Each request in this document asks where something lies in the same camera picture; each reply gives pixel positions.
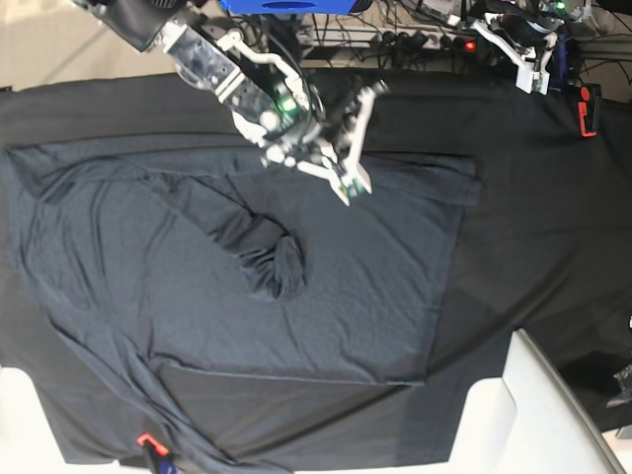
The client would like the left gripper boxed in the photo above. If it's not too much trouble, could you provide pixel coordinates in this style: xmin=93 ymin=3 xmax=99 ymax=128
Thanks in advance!
xmin=471 ymin=0 xmax=592 ymax=95

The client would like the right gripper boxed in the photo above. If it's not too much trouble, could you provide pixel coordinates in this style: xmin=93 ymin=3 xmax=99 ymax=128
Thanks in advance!
xmin=229 ymin=71 xmax=389 ymax=206

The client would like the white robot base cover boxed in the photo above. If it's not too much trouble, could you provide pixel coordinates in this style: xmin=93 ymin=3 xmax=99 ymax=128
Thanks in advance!
xmin=447 ymin=330 xmax=625 ymax=474

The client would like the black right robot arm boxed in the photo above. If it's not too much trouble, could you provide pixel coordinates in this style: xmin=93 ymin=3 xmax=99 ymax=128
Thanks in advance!
xmin=74 ymin=1 xmax=387 ymax=204

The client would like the red black clamp right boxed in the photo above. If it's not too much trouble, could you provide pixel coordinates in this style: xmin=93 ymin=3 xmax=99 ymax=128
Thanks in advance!
xmin=578 ymin=84 xmax=602 ymax=138

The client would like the red black clamp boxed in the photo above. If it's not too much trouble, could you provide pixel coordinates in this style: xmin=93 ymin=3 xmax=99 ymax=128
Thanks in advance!
xmin=578 ymin=84 xmax=602 ymax=138
xmin=136 ymin=433 xmax=179 ymax=474

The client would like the white power strip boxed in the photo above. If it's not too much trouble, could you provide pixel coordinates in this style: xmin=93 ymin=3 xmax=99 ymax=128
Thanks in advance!
xmin=297 ymin=24 xmax=477 ymax=52

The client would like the blue plastic bin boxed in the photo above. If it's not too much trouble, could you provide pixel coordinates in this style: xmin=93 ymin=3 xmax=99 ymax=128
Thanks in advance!
xmin=219 ymin=0 xmax=373 ymax=15

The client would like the red black clamp bottom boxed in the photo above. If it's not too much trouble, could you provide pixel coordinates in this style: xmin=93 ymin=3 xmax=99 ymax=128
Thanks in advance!
xmin=136 ymin=433 xmax=179 ymax=474

